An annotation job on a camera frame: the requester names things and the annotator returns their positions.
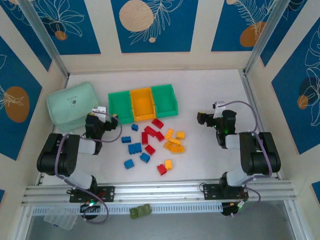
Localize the large blue lego brick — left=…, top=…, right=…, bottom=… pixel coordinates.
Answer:
left=127, top=142, right=143, bottom=155

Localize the yellow lego arch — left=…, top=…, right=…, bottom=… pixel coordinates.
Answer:
left=163, top=138, right=182, bottom=148

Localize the green plastic bin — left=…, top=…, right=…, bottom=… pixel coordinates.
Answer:
left=150, top=84, right=179, bottom=118
left=107, top=90, right=135, bottom=125

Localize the mint green zip pouch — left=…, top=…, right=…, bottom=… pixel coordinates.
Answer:
left=46, top=81, right=106, bottom=133

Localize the yellow plastic bin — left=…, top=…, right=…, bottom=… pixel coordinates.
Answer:
left=129, top=87, right=157, bottom=122

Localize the black controller board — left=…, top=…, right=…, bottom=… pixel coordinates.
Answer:
left=79, top=202, right=101, bottom=221
left=221, top=201, right=248, bottom=218

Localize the olive green cube block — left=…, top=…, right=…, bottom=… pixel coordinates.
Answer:
left=129, top=203, right=153, bottom=220

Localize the clear plastic organizer box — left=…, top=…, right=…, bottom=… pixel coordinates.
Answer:
left=43, top=208, right=78, bottom=231

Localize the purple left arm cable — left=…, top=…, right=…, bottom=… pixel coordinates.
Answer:
left=54, top=111, right=123, bottom=225

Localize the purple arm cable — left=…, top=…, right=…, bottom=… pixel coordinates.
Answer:
left=217, top=100, right=274, bottom=218
left=54, top=111, right=123, bottom=225

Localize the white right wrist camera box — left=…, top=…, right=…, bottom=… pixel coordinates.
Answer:
left=212, top=100, right=227, bottom=112

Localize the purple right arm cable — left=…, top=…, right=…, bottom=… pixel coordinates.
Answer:
left=217, top=100, right=274, bottom=218

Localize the aluminium side rail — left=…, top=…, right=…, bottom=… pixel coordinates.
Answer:
left=238, top=69, right=282, bottom=180
left=36, top=72, right=71, bottom=186

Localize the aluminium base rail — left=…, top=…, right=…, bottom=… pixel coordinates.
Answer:
left=21, top=177, right=297, bottom=207

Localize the white slotted cable duct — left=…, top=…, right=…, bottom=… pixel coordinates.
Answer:
left=31, top=202, right=224, bottom=216

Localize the aluminium corner post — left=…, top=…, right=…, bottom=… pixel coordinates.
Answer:
left=243, top=0, right=295, bottom=75
left=17, top=0, right=70, bottom=79

